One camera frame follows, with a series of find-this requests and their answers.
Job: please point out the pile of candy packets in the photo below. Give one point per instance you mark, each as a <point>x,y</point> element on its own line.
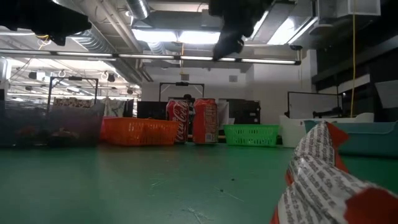
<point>124,186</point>

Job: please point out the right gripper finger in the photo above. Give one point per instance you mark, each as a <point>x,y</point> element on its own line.
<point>228,46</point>

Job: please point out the Coca-Cola can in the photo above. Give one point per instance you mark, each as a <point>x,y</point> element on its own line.
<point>179,119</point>

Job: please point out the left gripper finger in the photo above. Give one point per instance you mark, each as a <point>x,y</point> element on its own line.
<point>58,40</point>

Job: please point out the orange plastic basket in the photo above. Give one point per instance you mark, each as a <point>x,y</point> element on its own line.
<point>140,132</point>

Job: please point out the person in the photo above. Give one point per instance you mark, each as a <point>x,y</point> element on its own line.
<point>187,98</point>

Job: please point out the orange Reese's wrapper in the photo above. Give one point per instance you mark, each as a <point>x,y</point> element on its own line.
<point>317,143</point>

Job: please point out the black frame with white board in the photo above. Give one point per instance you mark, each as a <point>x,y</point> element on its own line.
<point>311,105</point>

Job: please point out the long ceiling light strip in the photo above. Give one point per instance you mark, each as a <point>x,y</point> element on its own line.
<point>146,56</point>

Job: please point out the black monitor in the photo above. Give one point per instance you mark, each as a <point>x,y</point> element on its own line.
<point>152,110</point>

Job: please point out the orange-red soda can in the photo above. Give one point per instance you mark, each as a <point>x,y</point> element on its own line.
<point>205,121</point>

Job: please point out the silver and red candy wrapper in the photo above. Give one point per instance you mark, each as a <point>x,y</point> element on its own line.
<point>323,196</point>

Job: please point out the smoky clear plastic bin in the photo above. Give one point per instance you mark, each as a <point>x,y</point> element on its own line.
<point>18,123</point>

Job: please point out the black metal frame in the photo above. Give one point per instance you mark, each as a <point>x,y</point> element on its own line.
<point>182,84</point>
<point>49,93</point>

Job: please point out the teal plastic bin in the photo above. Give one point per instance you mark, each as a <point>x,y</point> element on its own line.
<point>370,138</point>

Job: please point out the green plastic basket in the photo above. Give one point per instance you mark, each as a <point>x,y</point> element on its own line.
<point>251,135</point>

